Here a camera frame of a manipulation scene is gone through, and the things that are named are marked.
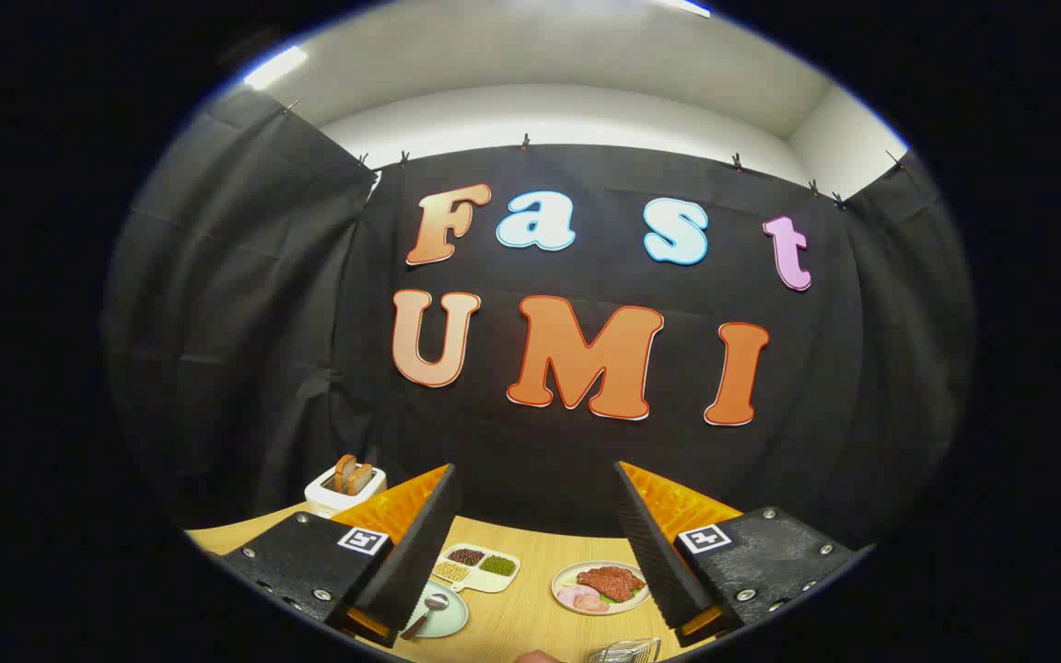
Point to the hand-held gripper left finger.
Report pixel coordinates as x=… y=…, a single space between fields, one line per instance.
x=425 y=543

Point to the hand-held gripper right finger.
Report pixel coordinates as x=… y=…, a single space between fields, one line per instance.
x=650 y=543

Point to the metal spoon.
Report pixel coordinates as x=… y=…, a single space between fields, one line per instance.
x=437 y=602

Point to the pile of soybeans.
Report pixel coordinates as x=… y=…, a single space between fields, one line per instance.
x=450 y=571

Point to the pile of red beans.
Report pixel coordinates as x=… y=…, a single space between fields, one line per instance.
x=466 y=556

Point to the brown steak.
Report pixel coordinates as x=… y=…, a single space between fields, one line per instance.
x=612 y=582

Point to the green lettuce leaf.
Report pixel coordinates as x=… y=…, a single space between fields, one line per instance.
x=625 y=599

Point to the white divided tray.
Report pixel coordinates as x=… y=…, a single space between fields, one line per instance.
x=484 y=582

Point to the pile of green mung beans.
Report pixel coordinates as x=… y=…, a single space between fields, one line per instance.
x=497 y=565

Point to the teal plate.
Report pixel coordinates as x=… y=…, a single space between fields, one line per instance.
x=450 y=622

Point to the reddish ham slice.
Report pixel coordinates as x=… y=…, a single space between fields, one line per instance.
x=593 y=605

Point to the beige dinner plate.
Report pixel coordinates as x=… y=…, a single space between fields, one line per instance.
x=567 y=575

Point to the toasted bread slice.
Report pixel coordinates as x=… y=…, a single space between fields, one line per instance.
x=361 y=479
x=343 y=471

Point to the pale pink ham slice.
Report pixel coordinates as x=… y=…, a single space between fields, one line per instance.
x=575 y=596

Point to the white toaster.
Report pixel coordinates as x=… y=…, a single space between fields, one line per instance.
x=326 y=499

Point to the perforated metal basket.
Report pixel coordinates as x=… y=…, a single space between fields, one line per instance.
x=627 y=652

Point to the ceiling light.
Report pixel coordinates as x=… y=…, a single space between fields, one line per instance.
x=682 y=7
x=275 y=66

